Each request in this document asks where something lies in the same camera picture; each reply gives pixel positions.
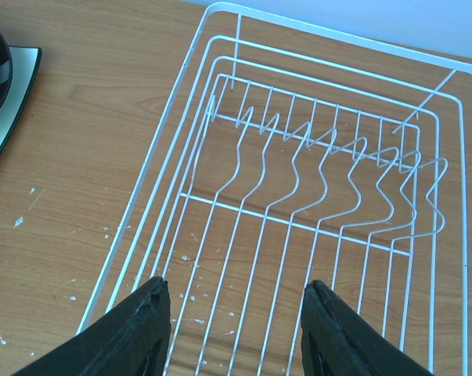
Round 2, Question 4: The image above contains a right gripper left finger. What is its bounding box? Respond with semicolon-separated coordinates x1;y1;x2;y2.
15;277;171;375

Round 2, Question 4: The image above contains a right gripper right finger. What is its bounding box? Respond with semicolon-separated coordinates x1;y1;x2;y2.
301;280;430;375

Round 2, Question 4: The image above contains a white square plate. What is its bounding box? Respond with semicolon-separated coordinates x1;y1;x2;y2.
0;46;42;153

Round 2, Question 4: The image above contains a white wire dish rack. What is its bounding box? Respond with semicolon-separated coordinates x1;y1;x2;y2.
80;2;472;375

